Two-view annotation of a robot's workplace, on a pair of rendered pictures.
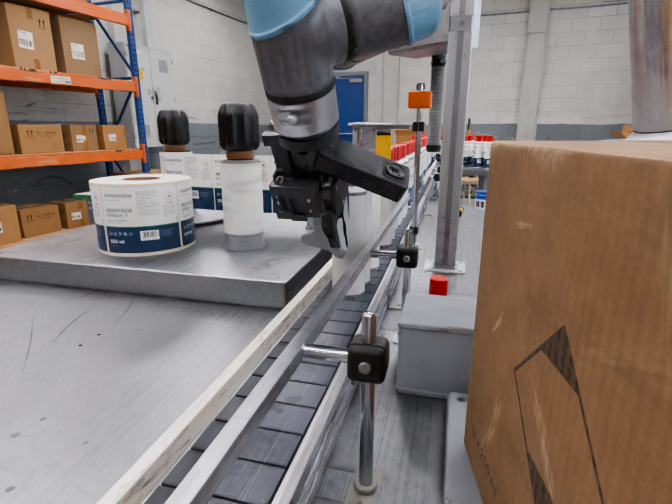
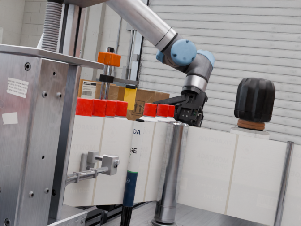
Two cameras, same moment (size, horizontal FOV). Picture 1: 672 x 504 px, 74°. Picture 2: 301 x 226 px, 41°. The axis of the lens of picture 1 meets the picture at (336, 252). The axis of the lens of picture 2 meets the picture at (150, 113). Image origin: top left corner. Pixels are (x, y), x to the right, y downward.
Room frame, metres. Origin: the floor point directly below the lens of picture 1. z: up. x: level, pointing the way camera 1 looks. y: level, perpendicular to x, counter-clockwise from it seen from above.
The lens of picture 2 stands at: (1.85, 0.12, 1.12)
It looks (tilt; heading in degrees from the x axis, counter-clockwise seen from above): 3 degrees down; 189
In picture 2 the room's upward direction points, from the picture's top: 8 degrees clockwise
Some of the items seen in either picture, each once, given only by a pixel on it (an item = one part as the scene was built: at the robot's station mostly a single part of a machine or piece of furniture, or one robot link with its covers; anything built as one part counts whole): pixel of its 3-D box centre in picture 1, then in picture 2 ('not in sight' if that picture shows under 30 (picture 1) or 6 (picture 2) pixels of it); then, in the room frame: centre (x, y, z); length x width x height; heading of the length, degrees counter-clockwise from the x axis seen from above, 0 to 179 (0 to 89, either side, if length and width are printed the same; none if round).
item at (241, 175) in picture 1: (241, 177); (247, 145); (0.94, 0.20, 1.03); 0.09 x 0.09 x 0.30
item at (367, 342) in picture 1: (341, 402); not in sight; (0.32, 0.00, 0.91); 0.07 x 0.03 x 0.16; 75
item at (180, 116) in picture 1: (176, 163); not in sight; (1.26, 0.44, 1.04); 0.09 x 0.09 x 0.29
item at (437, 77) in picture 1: (435, 105); (49, 45); (1.08, -0.23, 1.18); 0.04 x 0.04 x 0.21
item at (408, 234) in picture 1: (391, 283); not in sight; (0.61, -0.08, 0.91); 0.07 x 0.03 x 0.16; 75
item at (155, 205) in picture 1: (145, 212); not in sight; (0.96, 0.42, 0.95); 0.20 x 0.20 x 0.14
